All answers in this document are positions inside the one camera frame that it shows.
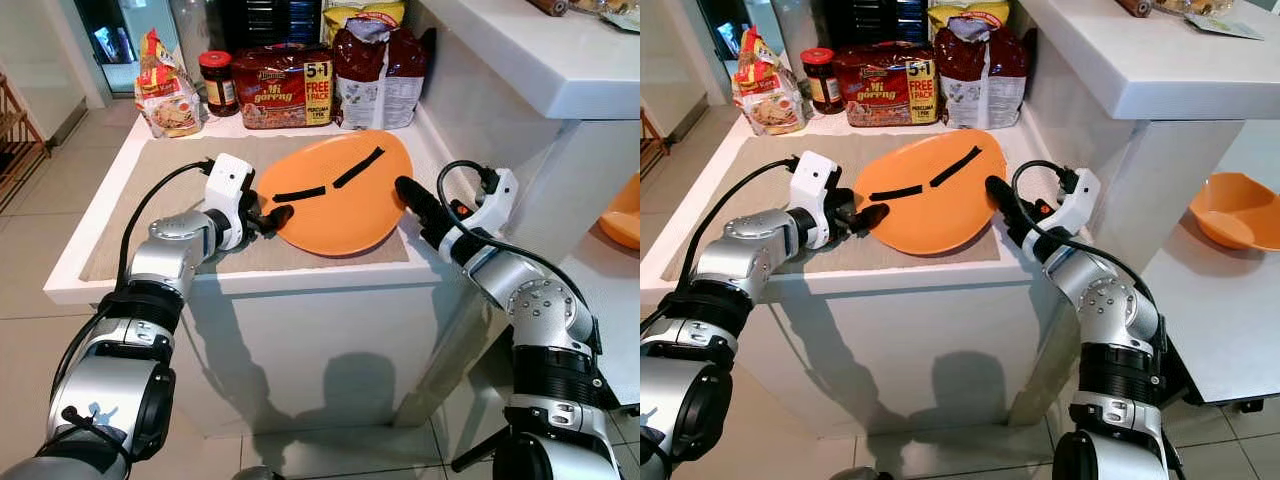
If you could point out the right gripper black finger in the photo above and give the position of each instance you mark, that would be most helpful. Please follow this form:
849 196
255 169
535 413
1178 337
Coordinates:
1001 207
412 208
428 203
1015 202

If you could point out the orange plastic plate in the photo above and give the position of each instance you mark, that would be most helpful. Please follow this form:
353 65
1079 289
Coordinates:
350 215
940 215

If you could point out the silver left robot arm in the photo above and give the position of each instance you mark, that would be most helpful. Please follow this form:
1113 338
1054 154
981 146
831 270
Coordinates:
745 265
170 255

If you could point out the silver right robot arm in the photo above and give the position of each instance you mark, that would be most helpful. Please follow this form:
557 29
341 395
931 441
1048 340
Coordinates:
545 310
1115 300

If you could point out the short black strip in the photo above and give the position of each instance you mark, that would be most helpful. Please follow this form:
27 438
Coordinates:
299 194
895 193

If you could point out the long black strip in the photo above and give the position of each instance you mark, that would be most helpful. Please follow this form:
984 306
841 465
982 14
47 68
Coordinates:
359 167
955 166

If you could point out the beige table mat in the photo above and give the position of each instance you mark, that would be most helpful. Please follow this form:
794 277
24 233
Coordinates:
150 200
740 190

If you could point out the white kitchen island counter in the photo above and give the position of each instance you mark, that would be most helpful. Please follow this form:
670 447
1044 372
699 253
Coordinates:
300 340
900 340

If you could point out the red instant noodle multipack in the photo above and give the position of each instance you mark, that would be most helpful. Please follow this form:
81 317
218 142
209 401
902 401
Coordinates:
280 90
885 88

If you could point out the red lidded sauce jar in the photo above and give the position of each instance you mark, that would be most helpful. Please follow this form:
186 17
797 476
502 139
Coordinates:
822 85
217 90

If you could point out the dark red clear food bag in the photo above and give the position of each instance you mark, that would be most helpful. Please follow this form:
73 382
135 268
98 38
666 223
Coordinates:
980 70
375 70

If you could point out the red yellow snack bag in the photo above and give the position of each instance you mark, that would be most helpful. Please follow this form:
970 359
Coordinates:
165 95
765 95

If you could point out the orange plastic bowl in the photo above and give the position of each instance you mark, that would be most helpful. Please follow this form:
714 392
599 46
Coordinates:
625 215
1235 210

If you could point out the black appliance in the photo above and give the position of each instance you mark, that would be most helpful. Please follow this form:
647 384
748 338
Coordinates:
270 20
875 20

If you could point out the yellow food bag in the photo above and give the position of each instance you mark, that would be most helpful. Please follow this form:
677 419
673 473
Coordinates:
360 12
965 12

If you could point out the white side table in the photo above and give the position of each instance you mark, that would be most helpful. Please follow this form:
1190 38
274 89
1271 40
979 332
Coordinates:
1220 310

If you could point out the wooden rack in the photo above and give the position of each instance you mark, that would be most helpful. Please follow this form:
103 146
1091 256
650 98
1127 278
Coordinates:
15 140
652 145

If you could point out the brown round item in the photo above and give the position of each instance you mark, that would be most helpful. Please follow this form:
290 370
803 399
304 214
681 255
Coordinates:
548 6
1133 6

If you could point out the clear printed plastic bag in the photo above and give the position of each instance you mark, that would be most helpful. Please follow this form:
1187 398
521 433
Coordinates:
1210 18
610 12

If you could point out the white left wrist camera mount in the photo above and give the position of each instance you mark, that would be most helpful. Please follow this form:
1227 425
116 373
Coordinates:
815 180
230 185

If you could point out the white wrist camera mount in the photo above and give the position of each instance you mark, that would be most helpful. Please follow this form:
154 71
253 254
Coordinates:
230 185
815 180
1078 208
497 210

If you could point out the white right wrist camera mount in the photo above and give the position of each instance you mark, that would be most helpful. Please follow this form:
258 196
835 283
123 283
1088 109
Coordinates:
1078 208
497 210

